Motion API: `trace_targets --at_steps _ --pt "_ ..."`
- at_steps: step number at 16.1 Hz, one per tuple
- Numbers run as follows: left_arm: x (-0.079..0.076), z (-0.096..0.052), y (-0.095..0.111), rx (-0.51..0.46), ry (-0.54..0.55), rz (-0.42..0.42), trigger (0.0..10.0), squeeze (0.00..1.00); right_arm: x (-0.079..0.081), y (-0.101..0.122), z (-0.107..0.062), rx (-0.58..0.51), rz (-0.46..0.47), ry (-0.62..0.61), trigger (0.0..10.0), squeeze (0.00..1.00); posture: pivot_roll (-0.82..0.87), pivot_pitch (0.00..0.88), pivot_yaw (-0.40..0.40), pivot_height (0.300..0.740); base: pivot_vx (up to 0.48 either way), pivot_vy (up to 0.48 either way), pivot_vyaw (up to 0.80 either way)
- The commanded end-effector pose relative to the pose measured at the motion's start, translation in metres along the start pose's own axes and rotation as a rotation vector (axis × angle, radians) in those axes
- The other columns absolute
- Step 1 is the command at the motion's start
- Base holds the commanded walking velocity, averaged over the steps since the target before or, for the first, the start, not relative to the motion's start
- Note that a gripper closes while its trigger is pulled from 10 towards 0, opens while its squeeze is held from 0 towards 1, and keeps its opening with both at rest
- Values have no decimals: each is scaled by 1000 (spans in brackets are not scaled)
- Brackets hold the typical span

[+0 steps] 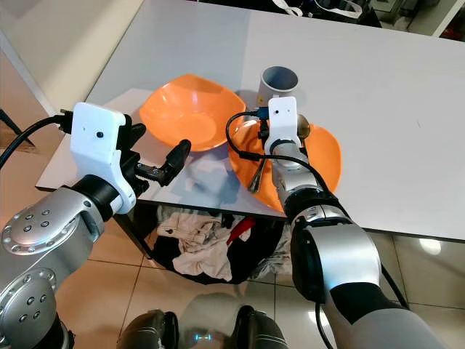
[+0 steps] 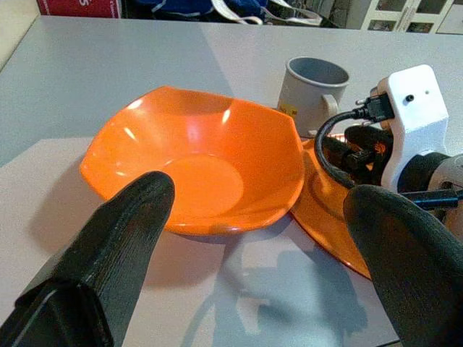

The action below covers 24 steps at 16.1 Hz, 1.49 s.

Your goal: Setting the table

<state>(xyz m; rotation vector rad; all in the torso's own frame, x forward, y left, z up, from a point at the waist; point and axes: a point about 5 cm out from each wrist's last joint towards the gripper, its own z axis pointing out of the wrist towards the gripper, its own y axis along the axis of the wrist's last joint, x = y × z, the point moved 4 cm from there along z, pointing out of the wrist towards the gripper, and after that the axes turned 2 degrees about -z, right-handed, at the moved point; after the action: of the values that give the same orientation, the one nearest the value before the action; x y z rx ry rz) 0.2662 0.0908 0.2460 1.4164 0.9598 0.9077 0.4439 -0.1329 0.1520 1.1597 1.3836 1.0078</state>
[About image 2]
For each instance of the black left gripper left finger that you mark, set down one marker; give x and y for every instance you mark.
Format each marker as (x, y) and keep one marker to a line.
(108, 253)

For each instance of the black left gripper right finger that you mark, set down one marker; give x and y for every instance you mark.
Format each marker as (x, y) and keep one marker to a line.
(416, 271)

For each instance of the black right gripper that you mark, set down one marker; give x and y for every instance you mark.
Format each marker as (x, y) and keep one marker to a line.
(365, 144)

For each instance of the pale rectangular placemat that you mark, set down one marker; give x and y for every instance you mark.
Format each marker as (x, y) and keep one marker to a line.
(54, 202)

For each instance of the orange round plate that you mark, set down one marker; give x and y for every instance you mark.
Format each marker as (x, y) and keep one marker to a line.
(325, 217)

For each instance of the white framed glass cabinet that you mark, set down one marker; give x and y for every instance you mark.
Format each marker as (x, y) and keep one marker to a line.
(369, 22)

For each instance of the orange octagonal bowl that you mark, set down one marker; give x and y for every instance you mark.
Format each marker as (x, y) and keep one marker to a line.
(202, 152)

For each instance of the red cardboard box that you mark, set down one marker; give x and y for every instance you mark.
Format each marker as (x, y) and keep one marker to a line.
(72, 7)

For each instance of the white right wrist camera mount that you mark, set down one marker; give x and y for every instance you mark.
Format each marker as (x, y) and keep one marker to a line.
(416, 115)

